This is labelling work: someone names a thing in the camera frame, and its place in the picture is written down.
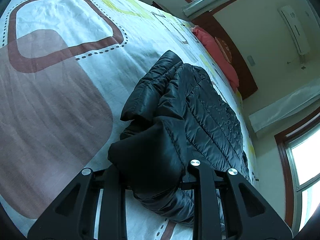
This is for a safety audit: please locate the white wall switch plate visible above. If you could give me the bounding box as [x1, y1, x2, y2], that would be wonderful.
[247, 55, 255, 66]

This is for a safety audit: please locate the dark wooden headboard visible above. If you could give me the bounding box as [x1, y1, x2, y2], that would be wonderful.
[191, 11, 258, 100]

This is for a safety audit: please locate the white wall air conditioner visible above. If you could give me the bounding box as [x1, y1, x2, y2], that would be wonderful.
[278, 5, 310, 56]

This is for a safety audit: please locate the patterned white bed sheet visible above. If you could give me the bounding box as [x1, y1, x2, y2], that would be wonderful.
[1, 0, 258, 236]

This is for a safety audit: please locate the black quilted down jacket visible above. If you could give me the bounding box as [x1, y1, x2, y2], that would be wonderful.
[108, 51, 249, 226]

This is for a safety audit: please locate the patterned orange cushion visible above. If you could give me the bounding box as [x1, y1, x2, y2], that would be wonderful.
[215, 37, 232, 63]

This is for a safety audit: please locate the red pillow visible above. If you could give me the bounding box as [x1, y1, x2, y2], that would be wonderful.
[191, 25, 239, 93]

